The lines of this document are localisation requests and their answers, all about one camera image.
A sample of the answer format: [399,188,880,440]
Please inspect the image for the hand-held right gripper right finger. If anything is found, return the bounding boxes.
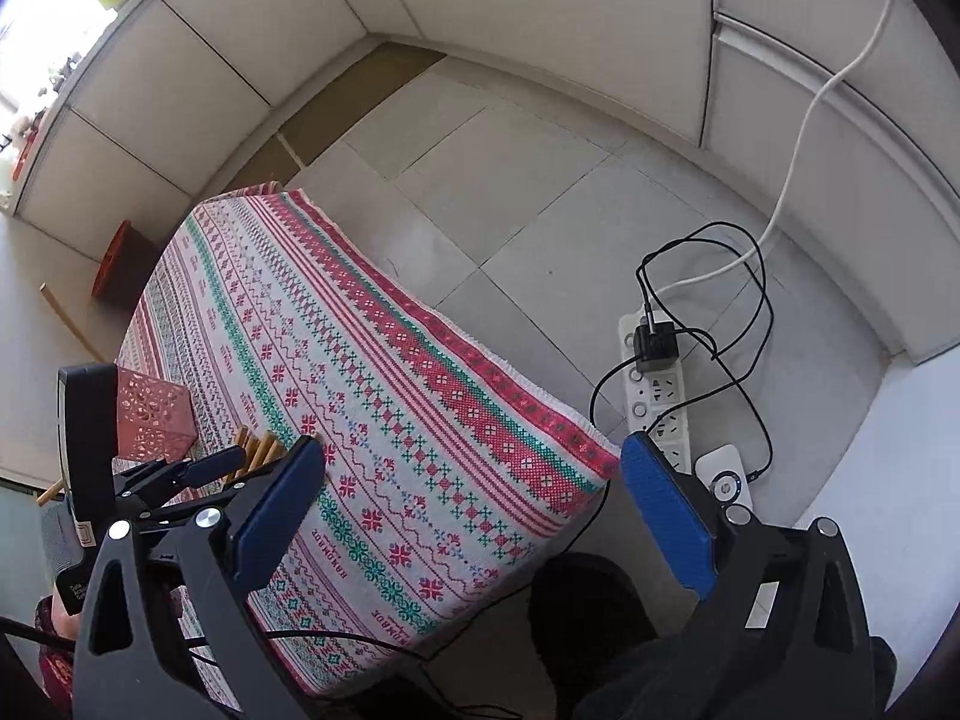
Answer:
[621,431,875,720]

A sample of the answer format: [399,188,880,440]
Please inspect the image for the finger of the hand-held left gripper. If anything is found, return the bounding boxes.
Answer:
[112,446,248,518]

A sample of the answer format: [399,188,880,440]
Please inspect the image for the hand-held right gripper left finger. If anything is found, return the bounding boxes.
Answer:
[73,435,325,720]

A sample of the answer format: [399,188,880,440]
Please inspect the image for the pink perforated utensil holder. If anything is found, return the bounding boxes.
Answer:
[112,369,197,462]

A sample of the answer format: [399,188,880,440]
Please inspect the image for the person's left forearm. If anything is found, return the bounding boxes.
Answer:
[36,645,77,720]

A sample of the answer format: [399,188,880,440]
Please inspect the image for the person's left hand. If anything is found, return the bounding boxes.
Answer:
[34,592,81,644]

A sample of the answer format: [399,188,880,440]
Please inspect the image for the white rounded device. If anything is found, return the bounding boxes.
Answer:
[694,445,755,509]

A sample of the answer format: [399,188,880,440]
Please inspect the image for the wooden strip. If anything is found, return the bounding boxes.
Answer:
[39,283,106,362]

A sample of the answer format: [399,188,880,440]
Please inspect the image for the white power strip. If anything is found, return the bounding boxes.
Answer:
[619,307,695,475]

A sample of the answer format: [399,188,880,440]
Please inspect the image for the black charger plug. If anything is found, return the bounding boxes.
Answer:
[634,321,680,374]

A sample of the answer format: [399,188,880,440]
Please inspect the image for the red rimmed brown trash bin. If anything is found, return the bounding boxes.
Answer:
[91,220,162,308]

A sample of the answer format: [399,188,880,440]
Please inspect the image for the patterned red green tablecloth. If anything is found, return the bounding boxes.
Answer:
[112,180,622,698]

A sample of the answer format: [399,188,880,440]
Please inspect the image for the brown floor mat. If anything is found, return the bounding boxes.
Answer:
[277,41,447,167]
[225,131,305,194]

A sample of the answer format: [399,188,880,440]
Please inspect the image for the white kitchen cabinets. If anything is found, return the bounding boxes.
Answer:
[0,0,960,368]

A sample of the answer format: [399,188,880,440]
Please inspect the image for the thin black charger cable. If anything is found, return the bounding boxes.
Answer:
[590,221,773,479]

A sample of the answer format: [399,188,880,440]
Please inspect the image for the thick white cable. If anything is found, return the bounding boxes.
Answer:
[660,0,895,293]

